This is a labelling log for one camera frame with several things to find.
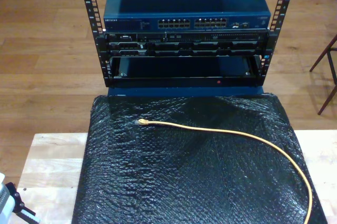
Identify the yellow network cable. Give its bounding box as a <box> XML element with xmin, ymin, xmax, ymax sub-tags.
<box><xmin>134</xmin><ymin>118</ymin><xmax>314</xmax><ymax>224</ymax></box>

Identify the black bubble mat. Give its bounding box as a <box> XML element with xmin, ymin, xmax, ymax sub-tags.
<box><xmin>71</xmin><ymin>92</ymin><xmax>329</xmax><ymax>224</ymax></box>

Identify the blue rack base board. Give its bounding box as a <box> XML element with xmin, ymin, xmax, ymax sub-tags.
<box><xmin>107</xmin><ymin>86</ymin><xmax>265</xmax><ymax>98</ymax></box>

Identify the black rack tray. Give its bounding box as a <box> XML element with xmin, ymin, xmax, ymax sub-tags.
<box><xmin>108</xmin><ymin>55</ymin><xmax>265</xmax><ymax>87</ymax></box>

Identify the black rack server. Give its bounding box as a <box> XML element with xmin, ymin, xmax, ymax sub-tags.
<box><xmin>96</xmin><ymin>31</ymin><xmax>270</xmax><ymax>58</ymax></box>

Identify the dark wooden chair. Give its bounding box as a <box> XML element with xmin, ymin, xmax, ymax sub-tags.
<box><xmin>309</xmin><ymin>33</ymin><xmax>337</xmax><ymax>116</ymax></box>

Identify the black perforated rack post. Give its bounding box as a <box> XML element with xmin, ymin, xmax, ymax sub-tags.
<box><xmin>77</xmin><ymin>0</ymin><xmax>113</xmax><ymax>88</ymax></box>
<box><xmin>259</xmin><ymin>0</ymin><xmax>300</xmax><ymax>87</ymax></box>

